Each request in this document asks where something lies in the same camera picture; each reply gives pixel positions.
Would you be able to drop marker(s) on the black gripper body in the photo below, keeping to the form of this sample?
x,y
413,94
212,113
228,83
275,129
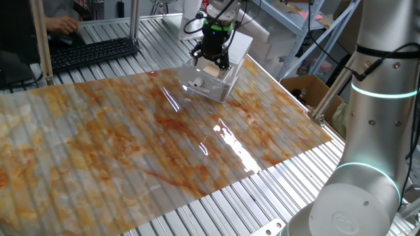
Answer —
x,y
213,41

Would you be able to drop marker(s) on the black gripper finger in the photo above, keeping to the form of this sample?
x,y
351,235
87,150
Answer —
x,y
224,63
196,54

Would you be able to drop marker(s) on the tan wooden block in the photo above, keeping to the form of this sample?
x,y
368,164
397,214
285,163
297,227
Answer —
x,y
211,70

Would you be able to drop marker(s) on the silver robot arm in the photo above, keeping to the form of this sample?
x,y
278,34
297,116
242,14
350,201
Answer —
x,y
377,131

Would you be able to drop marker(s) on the person's bare hand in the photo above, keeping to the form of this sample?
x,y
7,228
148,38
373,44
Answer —
x,y
62,24

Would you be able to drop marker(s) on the white foam blocks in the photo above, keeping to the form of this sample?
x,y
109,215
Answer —
x,y
262,32

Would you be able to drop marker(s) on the grey metal shelf rack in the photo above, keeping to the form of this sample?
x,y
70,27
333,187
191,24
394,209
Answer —
x,y
295,26

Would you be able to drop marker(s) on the black power adapter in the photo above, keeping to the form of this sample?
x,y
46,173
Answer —
x,y
120,10

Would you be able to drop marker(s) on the open cardboard box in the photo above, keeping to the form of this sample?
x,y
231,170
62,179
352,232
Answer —
x,y
315,88

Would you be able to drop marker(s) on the pink foam item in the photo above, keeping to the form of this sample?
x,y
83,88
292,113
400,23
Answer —
x,y
323,65

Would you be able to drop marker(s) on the black computer keyboard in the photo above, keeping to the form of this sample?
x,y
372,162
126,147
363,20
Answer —
x,y
92,52

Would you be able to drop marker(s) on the orange marble pattern mat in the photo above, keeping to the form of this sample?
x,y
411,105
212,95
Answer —
x,y
115,141

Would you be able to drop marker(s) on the yellowish plastic bag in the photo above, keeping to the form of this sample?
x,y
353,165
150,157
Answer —
x,y
340,119

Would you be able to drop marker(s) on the large brown cardboard box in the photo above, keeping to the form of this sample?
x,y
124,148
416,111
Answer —
x,y
349,26

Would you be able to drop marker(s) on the black computer mouse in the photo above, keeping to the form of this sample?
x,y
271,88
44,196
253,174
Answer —
x,y
60,40

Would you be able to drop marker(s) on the black computer monitor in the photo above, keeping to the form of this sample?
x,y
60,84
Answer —
x,y
16,39

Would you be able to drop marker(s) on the white drawer cabinet frame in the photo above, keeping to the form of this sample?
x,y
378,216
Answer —
x,y
241,44

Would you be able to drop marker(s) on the silver aluminium frame post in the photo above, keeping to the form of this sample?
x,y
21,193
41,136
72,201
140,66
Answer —
x,y
134,19

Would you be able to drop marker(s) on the slanted aluminium frame strut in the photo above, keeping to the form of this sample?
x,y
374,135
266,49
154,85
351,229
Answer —
x,y
331,90

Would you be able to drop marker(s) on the beige frame post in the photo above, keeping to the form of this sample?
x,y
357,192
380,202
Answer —
x,y
42,42

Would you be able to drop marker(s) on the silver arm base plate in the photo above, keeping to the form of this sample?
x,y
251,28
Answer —
x,y
269,229

